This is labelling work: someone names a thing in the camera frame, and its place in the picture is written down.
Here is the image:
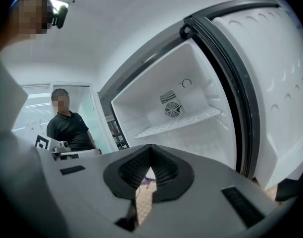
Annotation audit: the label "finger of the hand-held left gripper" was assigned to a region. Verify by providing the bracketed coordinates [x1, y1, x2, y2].
[71, 148, 102, 158]

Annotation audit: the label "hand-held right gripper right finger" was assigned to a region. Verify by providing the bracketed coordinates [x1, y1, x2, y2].
[138, 144, 280, 238]

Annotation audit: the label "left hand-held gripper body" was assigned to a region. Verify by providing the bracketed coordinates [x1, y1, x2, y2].
[35, 134, 73, 161]

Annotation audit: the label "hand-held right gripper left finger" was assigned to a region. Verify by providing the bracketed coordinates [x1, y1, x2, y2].
[39, 144, 152, 238]

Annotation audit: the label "black mini fridge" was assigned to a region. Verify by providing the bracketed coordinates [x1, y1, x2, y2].
[98, 0, 303, 198]

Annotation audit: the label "white window blinds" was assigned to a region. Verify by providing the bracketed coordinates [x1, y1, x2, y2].
[11, 83, 53, 135]

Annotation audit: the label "frosted glass partition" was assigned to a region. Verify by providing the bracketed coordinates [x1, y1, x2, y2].
[77, 85, 117, 152]

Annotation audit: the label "person's white t-shirt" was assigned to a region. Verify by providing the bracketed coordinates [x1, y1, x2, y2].
[0, 46, 70, 238]

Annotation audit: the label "purple cloth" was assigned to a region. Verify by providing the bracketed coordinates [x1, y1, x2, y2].
[140, 177, 152, 190]

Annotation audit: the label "person's head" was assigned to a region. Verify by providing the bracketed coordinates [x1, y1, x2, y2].
[0, 0, 55, 54]

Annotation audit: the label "ceiling light panel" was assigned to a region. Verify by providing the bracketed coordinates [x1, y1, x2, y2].
[49, 0, 69, 9]

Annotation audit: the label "black head-mounted camera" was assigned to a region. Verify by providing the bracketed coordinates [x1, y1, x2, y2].
[51, 4, 69, 29]

